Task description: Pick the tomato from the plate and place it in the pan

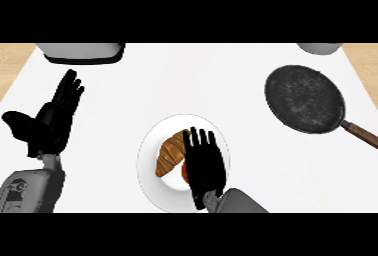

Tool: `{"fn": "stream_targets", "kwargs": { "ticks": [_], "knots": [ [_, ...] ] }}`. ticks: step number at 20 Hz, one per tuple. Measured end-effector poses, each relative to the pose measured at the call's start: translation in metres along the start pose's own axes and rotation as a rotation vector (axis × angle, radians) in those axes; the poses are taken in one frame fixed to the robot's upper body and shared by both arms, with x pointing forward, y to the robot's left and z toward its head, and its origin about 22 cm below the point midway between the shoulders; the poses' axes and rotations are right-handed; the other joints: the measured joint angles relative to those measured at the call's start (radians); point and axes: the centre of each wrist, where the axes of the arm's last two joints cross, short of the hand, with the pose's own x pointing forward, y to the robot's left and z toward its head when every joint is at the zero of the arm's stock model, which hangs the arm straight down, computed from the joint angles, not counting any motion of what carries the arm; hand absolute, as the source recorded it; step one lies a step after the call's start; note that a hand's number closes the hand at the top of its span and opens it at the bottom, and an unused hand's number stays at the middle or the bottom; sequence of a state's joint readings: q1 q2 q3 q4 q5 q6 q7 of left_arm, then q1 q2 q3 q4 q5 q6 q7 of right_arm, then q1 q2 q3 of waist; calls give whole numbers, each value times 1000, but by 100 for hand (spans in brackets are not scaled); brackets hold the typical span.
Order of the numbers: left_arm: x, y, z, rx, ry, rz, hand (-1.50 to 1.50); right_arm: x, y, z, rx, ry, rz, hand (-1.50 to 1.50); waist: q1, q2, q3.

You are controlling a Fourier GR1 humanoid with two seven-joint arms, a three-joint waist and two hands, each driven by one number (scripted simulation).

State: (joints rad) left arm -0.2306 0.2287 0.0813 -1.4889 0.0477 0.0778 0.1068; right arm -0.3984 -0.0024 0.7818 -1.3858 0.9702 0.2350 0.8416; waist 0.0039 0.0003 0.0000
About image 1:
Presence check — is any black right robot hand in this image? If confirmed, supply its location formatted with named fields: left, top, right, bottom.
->
left=182, top=126, right=229, bottom=211

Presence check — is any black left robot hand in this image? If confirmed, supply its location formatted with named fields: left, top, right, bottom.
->
left=0, top=68, right=86, bottom=159

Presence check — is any red tomato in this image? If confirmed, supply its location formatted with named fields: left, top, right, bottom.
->
left=180, top=162, right=191, bottom=185

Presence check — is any white round plate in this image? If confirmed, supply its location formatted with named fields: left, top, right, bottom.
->
left=136, top=113, right=232, bottom=213

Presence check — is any brown croissant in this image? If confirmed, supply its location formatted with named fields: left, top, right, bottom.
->
left=155, top=128, right=192, bottom=179

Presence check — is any grey and black appliance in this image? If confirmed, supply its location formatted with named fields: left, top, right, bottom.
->
left=34, top=43, right=127, bottom=66

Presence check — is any grey round container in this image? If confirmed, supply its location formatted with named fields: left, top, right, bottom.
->
left=295, top=43, right=344, bottom=56

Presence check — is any black frying pan wooden handle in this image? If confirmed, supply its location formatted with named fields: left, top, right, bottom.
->
left=264, top=64, right=378, bottom=150

